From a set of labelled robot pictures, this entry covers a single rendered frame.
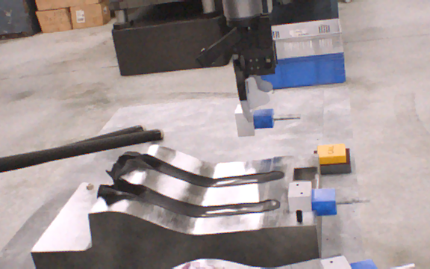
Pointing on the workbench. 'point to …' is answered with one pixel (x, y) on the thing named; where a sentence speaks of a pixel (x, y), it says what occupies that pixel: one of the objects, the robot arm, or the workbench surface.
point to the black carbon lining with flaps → (133, 158)
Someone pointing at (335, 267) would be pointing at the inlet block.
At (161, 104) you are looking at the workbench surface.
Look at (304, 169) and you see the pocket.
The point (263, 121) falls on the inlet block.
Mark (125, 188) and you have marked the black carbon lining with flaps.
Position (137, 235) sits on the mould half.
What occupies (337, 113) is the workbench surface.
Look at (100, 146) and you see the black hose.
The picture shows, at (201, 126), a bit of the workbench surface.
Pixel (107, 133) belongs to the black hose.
